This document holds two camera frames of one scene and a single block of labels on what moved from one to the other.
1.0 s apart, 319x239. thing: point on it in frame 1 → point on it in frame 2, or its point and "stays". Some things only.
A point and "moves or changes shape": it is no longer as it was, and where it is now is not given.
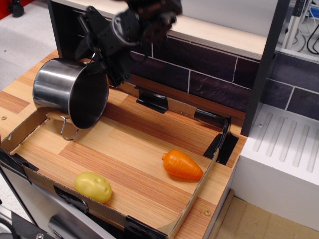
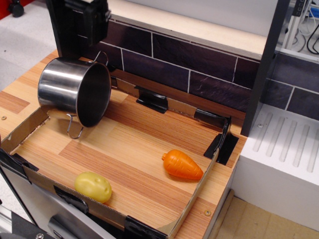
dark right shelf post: x=260 y=84 stays
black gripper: x=114 y=57 → x=96 y=15
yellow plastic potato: x=93 y=185 stays
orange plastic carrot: x=178 y=162 stays
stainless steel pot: x=67 y=86 moves or changes shape
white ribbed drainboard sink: x=278 y=168 stays
